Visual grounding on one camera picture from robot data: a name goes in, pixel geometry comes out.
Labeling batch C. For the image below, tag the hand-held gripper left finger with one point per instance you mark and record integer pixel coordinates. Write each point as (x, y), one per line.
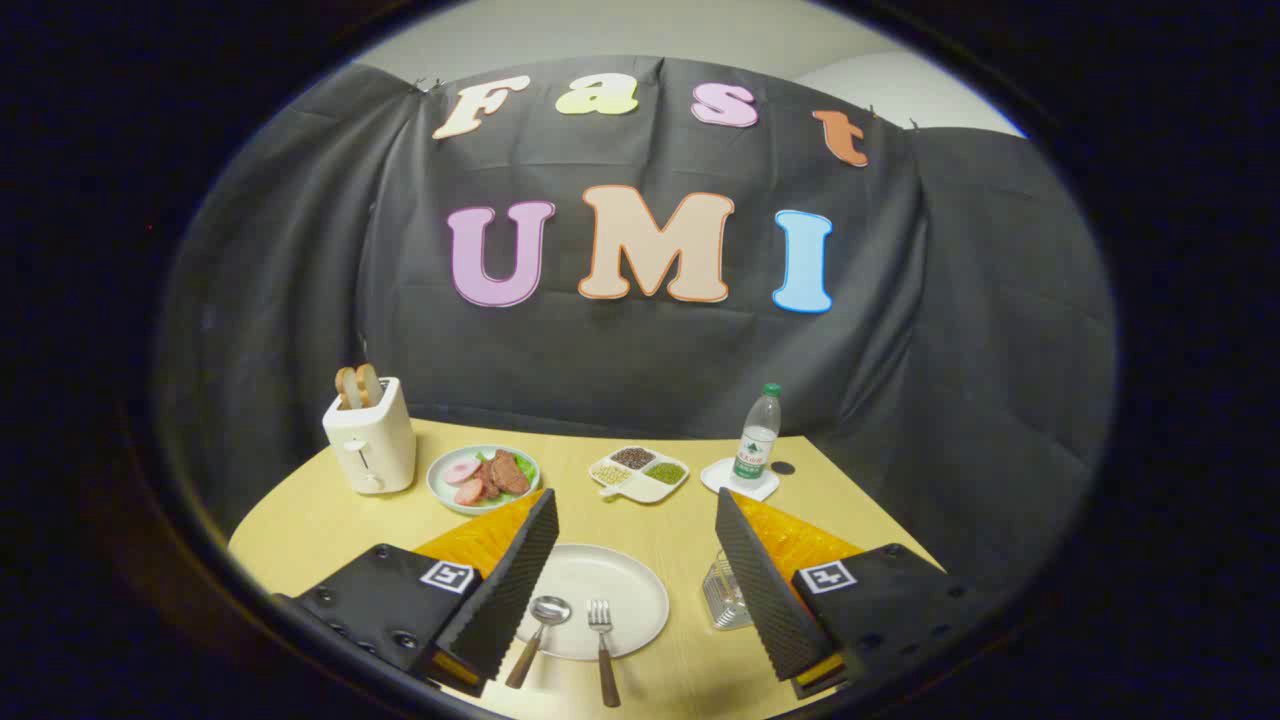
(500, 600)

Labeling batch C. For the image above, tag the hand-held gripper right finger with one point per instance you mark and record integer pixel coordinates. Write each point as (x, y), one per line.
(765, 590)

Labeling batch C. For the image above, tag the clear perforated drainer basket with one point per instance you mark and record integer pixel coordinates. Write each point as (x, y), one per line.
(722, 600)

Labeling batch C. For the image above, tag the round white plate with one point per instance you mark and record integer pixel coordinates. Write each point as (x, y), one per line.
(610, 575)

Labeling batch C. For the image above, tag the white square coaster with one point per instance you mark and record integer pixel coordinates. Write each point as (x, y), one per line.
(718, 478)

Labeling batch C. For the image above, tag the pale green food plate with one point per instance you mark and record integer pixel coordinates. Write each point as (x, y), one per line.
(445, 490)

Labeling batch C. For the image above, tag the sliced meat serving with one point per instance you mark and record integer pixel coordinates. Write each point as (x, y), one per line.
(500, 473)

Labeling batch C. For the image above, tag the clear plastic water bottle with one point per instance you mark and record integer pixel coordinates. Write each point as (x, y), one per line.
(757, 440)

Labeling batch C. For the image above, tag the white divided snack dish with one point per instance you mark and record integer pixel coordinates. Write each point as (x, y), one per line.
(640, 473)

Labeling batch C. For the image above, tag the white toaster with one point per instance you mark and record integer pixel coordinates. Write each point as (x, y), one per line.
(372, 445)

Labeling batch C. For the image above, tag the toast slice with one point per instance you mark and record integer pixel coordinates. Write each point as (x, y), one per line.
(369, 383)
(346, 388)

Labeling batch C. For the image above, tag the black backdrop cloth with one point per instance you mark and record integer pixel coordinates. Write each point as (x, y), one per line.
(300, 250)

